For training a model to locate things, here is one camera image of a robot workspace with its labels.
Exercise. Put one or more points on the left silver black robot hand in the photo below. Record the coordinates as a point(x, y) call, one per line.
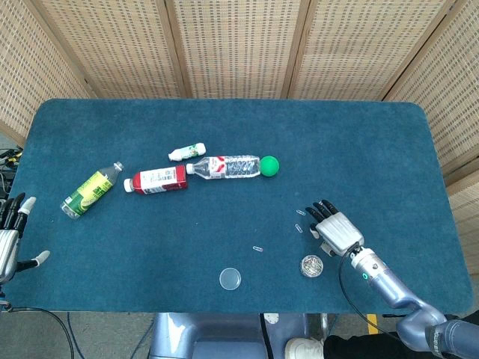
point(8, 250)

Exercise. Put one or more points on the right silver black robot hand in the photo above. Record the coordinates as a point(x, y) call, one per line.
point(337, 232)

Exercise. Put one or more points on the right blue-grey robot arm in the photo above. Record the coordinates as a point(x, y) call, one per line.
point(393, 288)

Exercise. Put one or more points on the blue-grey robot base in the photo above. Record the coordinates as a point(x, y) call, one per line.
point(179, 336)

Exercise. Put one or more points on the container of paper clips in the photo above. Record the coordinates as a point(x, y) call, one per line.
point(312, 266)

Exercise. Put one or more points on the green ball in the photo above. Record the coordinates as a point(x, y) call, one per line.
point(269, 165)

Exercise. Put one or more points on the green label plastic bottle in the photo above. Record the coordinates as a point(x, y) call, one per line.
point(90, 190)

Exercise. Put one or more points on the clear round plastic lid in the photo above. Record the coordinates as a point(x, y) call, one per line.
point(230, 278)

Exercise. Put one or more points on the black trousers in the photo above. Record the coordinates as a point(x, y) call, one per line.
point(366, 348)

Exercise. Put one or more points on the white shoe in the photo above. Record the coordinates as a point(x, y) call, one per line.
point(303, 348)

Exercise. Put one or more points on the clear water bottle red label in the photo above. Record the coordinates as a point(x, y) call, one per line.
point(232, 167)

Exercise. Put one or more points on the woven folding screen panel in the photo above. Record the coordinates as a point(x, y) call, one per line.
point(456, 112)
point(239, 45)
point(467, 217)
point(112, 45)
point(366, 45)
point(22, 75)

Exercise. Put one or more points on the blue table cloth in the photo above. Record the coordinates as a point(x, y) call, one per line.
point(239, 127)

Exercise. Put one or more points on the red juice bottle white cap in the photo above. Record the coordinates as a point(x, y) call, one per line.
point(157, 180)

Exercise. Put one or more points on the small white yogurt bottle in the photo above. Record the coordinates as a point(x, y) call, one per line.
point(187, 151)

